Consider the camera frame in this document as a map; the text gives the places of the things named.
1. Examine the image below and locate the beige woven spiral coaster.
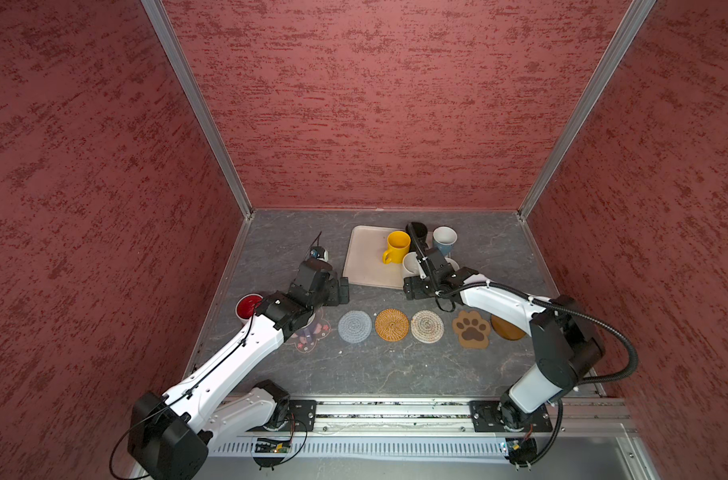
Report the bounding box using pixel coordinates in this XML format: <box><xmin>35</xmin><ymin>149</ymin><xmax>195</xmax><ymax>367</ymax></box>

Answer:
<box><xmin>411</xmin><ymin>310</ymin><xmax>445</xmax><ymax>344</ymax></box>

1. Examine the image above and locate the grey round coaster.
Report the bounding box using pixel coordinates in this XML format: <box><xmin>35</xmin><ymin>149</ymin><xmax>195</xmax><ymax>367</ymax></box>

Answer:
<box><xmin>338</xmin><ymin>310</ymin><xmax>373</xmax><ymax>344</ymax></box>

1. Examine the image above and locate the brown woven rattan coaster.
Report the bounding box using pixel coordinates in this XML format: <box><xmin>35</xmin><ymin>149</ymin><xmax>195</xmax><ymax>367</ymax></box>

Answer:
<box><xmin>375</xmin><ymin>309</ymin><xmax>410</xmax><ymax>342</ymax></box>

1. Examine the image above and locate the pink flower coaster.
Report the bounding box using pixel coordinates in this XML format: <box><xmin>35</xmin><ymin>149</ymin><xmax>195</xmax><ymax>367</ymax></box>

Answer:
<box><xmin>290</xmin><ymin>309</ymin><xmax>331</xmax><ymax>354</ymax></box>

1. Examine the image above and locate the brown paw coaster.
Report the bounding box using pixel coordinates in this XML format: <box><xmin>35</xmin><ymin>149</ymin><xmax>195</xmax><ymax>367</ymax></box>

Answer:
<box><xmin>452</xmin><ymin>310</ymin><xmax>492</xmax><ymax>350</ymax></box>

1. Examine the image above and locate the white mug red inside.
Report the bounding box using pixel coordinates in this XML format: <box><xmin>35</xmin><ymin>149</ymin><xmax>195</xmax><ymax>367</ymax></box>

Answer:
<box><xmin>234</xmin><ymin>293</ymin><xmax>263</xmax><ymax>325</ymax></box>

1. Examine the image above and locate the brown round wooden coaster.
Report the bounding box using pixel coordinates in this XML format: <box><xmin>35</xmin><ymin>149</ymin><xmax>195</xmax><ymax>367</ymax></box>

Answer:
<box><xmin>490</xmin><ymin>315</ymin><xmax>528</xmax><ymax>341</ymax></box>

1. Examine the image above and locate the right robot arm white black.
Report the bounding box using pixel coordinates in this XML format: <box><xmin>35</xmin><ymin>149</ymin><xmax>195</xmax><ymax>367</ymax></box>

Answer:
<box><xmin>403</xmin><ymin>247</ymin><xmax>639</xmax><ymax>431</ymax></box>

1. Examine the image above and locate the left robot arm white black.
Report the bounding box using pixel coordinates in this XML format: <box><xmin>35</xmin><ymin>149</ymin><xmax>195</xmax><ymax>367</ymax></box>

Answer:
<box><xmin>119</xmin><ymin>257</ymin><xmax>350</xmax><ymax>479</ymax></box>

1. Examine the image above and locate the white mug right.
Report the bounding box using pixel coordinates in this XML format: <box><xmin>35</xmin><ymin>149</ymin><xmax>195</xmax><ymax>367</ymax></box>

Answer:
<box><xmin>445</xmin><ymin>257</ymin><xmax>460</xmax><ymax>271</ymax></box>

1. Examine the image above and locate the white mug centre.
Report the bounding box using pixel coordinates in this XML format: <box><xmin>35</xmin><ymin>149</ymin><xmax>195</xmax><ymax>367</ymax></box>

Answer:
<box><xmin>401</xmin><ymin>252</ymin><xmax>426</xmax><ymax>279</ymax></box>

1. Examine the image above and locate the beige serving tray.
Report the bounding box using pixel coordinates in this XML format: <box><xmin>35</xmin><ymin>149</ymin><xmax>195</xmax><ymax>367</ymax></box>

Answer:
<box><xmin>343</xmin><ymin>225</ymin><xmax>403</xmax><ymax>290</ymax></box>

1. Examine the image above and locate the light blue mug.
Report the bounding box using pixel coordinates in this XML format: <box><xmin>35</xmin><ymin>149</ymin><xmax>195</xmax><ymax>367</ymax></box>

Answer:
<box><xmin>432</xmin><ymin>226</ymin><xmax>458</xmax><ymax>257</ymax></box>

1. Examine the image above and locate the yellow mug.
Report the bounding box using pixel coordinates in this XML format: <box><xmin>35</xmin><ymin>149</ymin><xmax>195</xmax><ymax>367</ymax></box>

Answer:
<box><xmin>382</xmin><ymin>231</ymin><xmax>411</xmax><ymax>264</ymax></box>

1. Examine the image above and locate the black mug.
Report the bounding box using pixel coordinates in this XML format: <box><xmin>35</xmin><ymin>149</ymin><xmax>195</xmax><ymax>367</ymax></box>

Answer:
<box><xmin>405</xmin><ymin>222</ymin><xmax>428</xmax><ymax>252</ymax></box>

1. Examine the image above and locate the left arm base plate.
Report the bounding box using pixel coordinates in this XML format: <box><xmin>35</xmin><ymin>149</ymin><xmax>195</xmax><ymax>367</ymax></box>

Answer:
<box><xmin>276</xmin><ymin>399</ymin><xmax>318</xmax><ymax>433</ymax></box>

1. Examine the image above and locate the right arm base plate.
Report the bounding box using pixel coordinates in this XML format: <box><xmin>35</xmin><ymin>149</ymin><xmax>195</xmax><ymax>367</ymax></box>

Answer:
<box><xmin>468</xmin><ymin>400</ymin><xmax>553</xmax><ymax>434</ymax></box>

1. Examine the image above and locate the aluminium mounting rail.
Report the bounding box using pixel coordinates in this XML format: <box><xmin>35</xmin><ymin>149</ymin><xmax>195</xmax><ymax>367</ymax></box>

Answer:
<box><xmin>150</xmin><ymin>395</ymin><xmax>635</xmax><ymax>438</ymax></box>

